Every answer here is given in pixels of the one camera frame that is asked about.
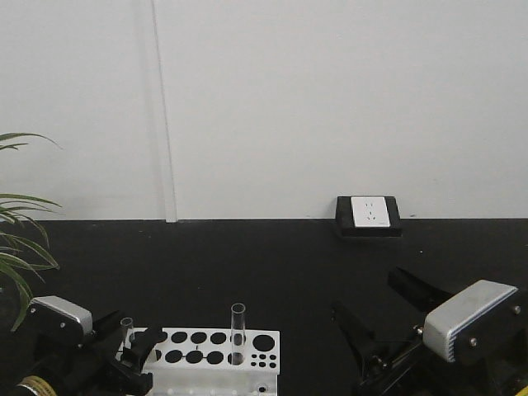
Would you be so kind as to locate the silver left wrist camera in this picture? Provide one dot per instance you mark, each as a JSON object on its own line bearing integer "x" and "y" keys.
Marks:
{"x": 59, "y": 319}

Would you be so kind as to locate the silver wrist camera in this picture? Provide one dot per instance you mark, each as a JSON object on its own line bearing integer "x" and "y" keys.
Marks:
{"x": 445, "y": 323}
{"x": 59, "y": 319}

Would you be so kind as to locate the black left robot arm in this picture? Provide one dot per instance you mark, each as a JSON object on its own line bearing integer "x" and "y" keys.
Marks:
{"x": 33, "y": 375}

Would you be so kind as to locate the black white wall socket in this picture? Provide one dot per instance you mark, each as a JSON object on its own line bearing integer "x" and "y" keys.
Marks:
{"x": 367, "y": 217}

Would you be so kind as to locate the white test tube rack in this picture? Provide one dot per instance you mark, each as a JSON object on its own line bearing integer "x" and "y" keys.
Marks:
{"x": 198, "y": 361}

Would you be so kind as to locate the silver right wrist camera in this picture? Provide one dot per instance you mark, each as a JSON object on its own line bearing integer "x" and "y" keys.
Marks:
{"x": 445, "y": 323}

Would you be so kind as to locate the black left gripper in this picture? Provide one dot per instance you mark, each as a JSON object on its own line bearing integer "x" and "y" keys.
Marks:
{"x": 102, "y": 362}

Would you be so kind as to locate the green potted plant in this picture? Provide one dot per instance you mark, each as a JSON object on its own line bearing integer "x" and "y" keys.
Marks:
{"x": 22, "y": 253}

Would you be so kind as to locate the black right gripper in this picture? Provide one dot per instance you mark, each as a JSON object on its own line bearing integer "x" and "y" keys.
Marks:
{"x": 401, "y": 367}

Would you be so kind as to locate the short clear test tube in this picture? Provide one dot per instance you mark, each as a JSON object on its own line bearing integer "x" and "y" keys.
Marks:
{"x": 126, "y": 325}

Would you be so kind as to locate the tall clear test tube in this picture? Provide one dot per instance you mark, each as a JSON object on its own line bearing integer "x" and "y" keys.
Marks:
{"x": 238, "y": 338}

